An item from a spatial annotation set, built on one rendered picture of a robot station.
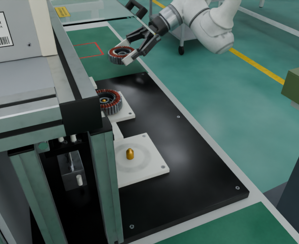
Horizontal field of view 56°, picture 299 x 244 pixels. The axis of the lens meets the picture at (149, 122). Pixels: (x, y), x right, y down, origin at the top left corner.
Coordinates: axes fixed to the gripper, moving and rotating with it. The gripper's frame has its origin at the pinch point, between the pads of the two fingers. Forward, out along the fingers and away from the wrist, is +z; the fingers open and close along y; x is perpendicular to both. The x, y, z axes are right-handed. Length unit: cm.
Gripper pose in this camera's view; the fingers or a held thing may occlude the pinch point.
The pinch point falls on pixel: (122, 53)
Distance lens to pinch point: 115.9
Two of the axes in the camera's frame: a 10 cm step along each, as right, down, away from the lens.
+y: -3.8, -5.6, 7.3
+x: -4.6, -5.7, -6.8
